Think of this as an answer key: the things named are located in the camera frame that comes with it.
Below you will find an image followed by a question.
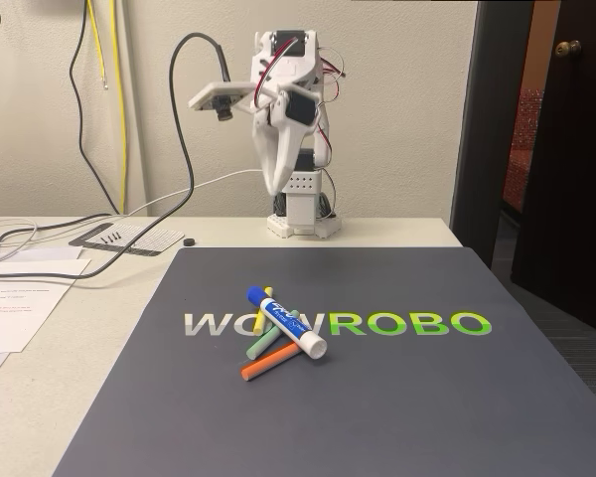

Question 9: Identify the grey WOWROBO mat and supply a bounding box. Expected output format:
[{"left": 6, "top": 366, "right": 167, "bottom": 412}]
[{"left": 52, "top": 246, "right": 596, "bottom": 477}]

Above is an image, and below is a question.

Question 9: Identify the blank white paper sheet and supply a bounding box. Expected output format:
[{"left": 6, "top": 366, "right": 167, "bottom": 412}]
[
  {"left": 0, "top": 256, "right": 93, "bottom": 285},
  {"left": 0, "top": 245, "right": 84, "bottom": 262}
]

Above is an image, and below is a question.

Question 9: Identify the white cable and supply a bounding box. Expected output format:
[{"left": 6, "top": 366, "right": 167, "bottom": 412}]
[{"left": 0, "top": 168, "right": 267, "bottom": 267}]

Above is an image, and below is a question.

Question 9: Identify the blue dry erase marker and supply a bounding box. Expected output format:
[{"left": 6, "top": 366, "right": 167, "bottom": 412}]
[{"left": 245, "top": 285, "right": 328, "bottom": 362}]

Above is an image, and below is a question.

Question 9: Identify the grid screw mat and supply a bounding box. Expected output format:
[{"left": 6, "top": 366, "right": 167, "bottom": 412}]
[{"left": 68, "top": 223, "right": 186, "bottom": 257}]

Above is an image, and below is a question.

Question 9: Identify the printed white paper sheet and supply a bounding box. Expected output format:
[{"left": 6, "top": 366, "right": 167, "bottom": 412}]
[{"left": 0, "top": 281, "right": 75, "bottom": 355}]

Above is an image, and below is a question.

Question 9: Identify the dark grey door frame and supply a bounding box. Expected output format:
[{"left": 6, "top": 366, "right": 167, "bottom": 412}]
[{"left": 449, "top": 0, "right": 535, "bottom": 269}]

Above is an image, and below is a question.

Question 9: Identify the black camera cable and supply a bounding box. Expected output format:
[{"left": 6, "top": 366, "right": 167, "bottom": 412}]
[{"left": 0, "top": 0, "right": 229, "bottom": 287}]

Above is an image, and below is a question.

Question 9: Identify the red speckled fabric furniture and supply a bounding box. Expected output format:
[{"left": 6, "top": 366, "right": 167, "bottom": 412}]
[{"left": 501, "top": 86, "right": 545, "bottom": 213}]

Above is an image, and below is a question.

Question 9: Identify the short yellow wire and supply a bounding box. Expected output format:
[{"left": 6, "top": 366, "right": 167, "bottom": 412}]
[{"left": 86, "top": 0, "right": 110, "bottom": 91}]

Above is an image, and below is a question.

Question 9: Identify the brass door knob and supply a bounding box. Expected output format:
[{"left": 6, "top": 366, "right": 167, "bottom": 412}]
[{"left": 554, "top": 39, "right": 583, "bottom": 59}]

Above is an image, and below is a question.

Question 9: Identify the yellow chalk stick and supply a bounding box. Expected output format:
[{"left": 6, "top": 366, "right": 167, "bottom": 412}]
[{"left": 251, "top": 285, "right": 275, "bottom": 335}]

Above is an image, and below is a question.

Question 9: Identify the dark brown door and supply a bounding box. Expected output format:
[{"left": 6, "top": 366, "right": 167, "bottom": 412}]
[{"left": 510, "top": 0, "right": 596, "bottom": 342}]

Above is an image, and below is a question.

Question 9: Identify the green chalk stick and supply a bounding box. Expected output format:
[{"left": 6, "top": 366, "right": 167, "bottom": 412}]
[{"left": 245, "top": 310, "right": 302, "bottom": 360}]

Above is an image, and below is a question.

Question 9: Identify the white gripper camera box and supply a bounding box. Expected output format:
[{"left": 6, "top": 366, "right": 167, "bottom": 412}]
[{"left": 187, "top": 81, "right": 252, "bottom": 123}]

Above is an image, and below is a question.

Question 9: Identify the orange chalk stick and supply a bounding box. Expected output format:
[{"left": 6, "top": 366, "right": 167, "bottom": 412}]
[{"left": 239, "top": 341, "right": 302, "bottom": 383}]

